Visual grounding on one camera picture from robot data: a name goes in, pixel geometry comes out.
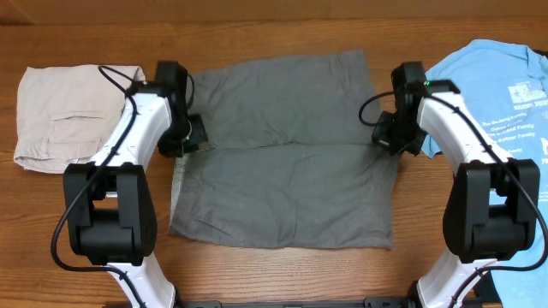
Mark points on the folded beige shorts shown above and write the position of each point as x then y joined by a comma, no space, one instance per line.
64,115

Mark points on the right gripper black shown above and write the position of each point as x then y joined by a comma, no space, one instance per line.
380,139

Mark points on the light blue printed t-shirt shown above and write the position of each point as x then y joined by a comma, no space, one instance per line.
505,89

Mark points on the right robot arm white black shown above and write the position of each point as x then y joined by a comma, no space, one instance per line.
492,210

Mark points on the black garment under t-shirt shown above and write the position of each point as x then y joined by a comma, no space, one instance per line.
485,290

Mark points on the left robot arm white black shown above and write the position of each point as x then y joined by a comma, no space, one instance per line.
109,213

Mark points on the grey shorts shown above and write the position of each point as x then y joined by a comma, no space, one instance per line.
289,160

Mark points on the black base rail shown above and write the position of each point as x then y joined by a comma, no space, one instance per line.
295,304

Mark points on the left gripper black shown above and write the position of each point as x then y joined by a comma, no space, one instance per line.
199,134

